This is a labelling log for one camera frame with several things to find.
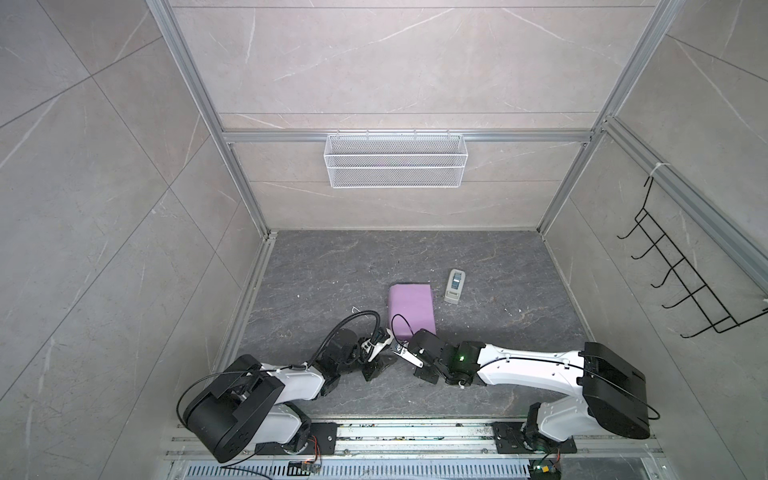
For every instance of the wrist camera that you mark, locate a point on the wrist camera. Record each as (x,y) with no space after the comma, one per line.
(406,355)
(375,345)

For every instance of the pink wrapping paper sheet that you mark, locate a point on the pink wrapping paper sheet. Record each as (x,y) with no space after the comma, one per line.
(410,309)

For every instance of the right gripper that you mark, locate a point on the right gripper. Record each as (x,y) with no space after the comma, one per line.
(424,376)

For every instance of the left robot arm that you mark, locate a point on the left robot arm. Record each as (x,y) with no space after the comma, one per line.
(255,403)

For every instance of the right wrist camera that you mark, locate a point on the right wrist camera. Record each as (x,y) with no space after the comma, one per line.
(406,355)

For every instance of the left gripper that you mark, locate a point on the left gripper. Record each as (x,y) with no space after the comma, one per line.
(378,368)

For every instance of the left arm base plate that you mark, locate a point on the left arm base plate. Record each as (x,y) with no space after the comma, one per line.
(304,442)

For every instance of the white wire mesh basket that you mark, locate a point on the white wire mesh basket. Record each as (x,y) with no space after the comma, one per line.
(356,161)

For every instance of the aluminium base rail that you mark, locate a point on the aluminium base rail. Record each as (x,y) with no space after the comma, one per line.
(421,449)

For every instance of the black wire hook rack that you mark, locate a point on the black wire hook rack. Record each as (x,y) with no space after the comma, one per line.
(678,266)

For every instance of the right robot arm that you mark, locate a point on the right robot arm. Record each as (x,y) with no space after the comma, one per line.
(601,390)

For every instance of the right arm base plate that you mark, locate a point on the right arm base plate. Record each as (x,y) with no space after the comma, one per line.
(513,438)

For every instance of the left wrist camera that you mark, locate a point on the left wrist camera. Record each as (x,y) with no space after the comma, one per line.
(375,345)

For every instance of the grey tape dispenser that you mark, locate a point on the grey tape dispenser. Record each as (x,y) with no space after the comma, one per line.
(455,285)

